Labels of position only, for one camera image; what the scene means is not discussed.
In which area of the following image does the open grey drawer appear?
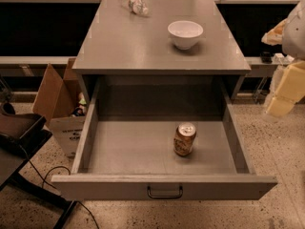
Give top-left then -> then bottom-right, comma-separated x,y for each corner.
51,77 -> 277,200

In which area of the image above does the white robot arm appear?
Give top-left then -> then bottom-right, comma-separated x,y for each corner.
261,0 -> 305,118

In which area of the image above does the long wall bench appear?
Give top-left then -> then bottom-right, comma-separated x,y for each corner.
0,56 -> 288,77

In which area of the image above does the grey cabinet counter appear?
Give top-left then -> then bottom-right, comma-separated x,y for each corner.
71,0 -> 252,101

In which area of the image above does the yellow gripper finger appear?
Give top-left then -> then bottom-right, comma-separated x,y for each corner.
265,96 -> 295,117
275,61 -> 305,102

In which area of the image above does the black floor cable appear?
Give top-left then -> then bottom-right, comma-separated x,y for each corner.
18,145 -> 101,229

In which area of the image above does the orange soda can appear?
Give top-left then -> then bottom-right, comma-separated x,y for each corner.
173,122 -> 196,156

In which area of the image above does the brown cardboard box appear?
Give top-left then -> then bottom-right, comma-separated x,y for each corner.
32,58 -> 85,157

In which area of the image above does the white power strip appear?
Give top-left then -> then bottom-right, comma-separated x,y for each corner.
273,53 -> 295,64

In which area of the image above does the clear plastic bottle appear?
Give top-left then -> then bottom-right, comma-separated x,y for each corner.
118,0 -> 149,16

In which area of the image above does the black power adapter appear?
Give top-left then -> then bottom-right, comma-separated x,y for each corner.
260,52 -> 273,64

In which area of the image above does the white ceramic bowl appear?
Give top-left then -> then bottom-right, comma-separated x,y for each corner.
168,20 -> 203,50

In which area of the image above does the black drawer handle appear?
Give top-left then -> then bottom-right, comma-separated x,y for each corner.
147,186 -> 184,199

